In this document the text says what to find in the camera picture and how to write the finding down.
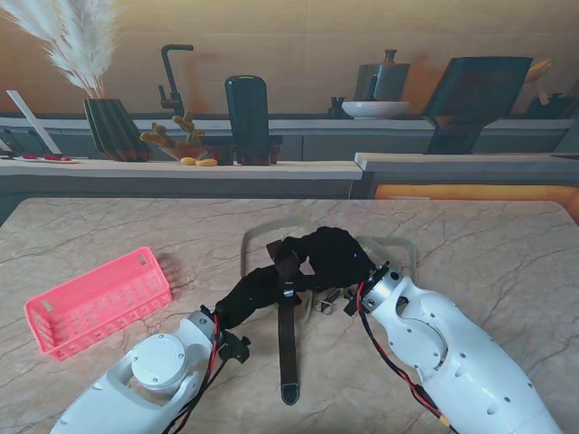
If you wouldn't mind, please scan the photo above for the red black left arm cable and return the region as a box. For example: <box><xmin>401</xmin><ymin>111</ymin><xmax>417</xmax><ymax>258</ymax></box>
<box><xmin>166</xmin><ymin>314</ymin><xmax>227</xmax><ymax>434</ymax></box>

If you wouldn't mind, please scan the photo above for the printed kitchen scene backdrop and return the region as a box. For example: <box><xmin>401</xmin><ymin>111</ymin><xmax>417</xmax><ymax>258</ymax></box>
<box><xmin>0</xmin><ymin>0</ymin><xmax>579</xmax><ymax>200</ymax></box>

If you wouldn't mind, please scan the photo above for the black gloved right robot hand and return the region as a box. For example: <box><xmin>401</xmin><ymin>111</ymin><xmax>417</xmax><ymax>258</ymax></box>
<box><xmin>282</xmin><ymin>225</ymin><xmax>379</xmax><ymax>295</ymax></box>

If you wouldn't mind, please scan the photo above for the pink plastic storage basket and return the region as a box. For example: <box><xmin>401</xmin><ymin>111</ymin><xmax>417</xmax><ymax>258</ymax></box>
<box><xmin>24</xmin><ymin>246</ymin><xmax>174</xmax><ymax>363</ymax></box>

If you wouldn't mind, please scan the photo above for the tan braided belt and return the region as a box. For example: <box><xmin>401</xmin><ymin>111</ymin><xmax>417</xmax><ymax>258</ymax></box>
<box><xmin>241</xmin><ymin>218</ymin><xmax>345</xmax><ymax>326</ymax></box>

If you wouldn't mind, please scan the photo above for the red black arm cable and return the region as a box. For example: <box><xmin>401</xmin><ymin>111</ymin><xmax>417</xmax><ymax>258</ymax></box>
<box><xmin>166</xmin><ymin>314</ymin><xmax>227</xmax><ymax>434</ymax></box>
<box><xmin>356</xmin><ymin>282</ymin><xmax>458</xmax><ymax>430</ymax></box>

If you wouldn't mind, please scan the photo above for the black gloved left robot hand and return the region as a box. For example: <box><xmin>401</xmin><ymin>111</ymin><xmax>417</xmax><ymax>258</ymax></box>
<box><xmin>214</xmin><ymin>266</ymin><xmax>302</xmax><ymax>329</ymax></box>

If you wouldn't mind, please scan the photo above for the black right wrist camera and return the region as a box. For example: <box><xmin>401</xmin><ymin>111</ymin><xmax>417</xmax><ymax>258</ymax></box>
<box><xmin>343</xmin><ymin>291</ymin><xmax>363</xmax><ymax>317</ymax></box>

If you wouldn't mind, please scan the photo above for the red black right arm cable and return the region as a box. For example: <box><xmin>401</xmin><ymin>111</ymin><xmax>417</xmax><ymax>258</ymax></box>
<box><xmin>356</xmin><ymin>282</ymin><xmax>458</xmax><ymax>430</ymax></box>

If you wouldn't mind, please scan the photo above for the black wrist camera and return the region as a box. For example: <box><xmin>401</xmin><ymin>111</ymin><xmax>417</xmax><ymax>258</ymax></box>
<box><xmin>343</xmin><ymin>291</ymin><xmax>363</xmax><ymax>317</ymax></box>
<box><xmin>219</xmin><ymin>332</ymin><xmax>252</xmax><ymax>365</ymax></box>

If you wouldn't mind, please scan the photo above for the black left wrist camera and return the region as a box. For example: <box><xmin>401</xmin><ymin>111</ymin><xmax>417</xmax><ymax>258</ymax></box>
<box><xmin>219</xmin><ymin>332</ymin><xmax>252</xmax><ymax>365</ymax></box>

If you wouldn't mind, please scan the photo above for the dark brown braided belt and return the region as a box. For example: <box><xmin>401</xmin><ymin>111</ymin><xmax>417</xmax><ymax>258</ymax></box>
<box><xmin>265</xmin><ymin>241</ymin><xmax>302</xmax><ymax>405</ymax></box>

